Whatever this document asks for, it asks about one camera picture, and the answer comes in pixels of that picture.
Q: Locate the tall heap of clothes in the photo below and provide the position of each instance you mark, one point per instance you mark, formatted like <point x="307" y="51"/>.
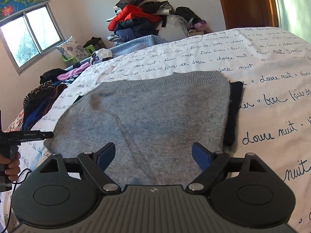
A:
<point x="138" y="18"/>

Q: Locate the green plastic chair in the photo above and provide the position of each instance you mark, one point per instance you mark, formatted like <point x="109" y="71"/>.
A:
<point x="78" y="56"/>

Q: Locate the dark navy garment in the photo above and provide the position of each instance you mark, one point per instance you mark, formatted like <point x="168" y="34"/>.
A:
<point x="236" y="89"/>

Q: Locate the floral cushion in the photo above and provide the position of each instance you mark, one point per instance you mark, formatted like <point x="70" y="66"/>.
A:
<point x="70" y="46"/>

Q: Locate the floral red bedsheet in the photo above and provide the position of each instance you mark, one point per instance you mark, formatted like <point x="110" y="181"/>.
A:
<point x="16" y="125"/>

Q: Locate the pile of dark clothes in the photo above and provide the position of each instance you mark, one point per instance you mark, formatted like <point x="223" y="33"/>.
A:
<point x="39" y="101"/>

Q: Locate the light blue knit blanket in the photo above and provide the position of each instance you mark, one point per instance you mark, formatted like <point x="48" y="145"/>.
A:
<point x="134" y="45"/>

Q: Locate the white quilt with script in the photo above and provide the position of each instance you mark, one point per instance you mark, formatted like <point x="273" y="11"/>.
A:
<point x="273" y="122"/>

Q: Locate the pink purple garment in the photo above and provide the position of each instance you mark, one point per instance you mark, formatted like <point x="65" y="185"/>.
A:
<point x="75" y="71"/>

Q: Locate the red jacket on pile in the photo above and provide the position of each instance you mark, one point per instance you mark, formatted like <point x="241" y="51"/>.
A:
<point x="131" y="12"/>

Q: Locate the window with metal frame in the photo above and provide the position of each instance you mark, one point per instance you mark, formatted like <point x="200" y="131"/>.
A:
<point x="30" y="35"/>

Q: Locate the person's left hand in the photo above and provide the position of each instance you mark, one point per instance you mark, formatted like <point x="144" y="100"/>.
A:
<point x="13" y="168"/>

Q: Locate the grey knit sweater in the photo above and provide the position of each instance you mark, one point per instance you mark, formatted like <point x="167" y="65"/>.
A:
<point x="152" y="123"/>

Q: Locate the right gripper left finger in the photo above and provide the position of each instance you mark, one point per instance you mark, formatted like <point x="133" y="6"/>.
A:
<point x="63" y="191"/>

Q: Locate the brown wooden door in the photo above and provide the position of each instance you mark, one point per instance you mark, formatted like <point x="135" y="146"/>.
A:
<point x="249" y="13"/>

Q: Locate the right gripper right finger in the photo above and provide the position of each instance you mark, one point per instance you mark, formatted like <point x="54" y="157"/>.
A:
<point x="245" y="191"/>

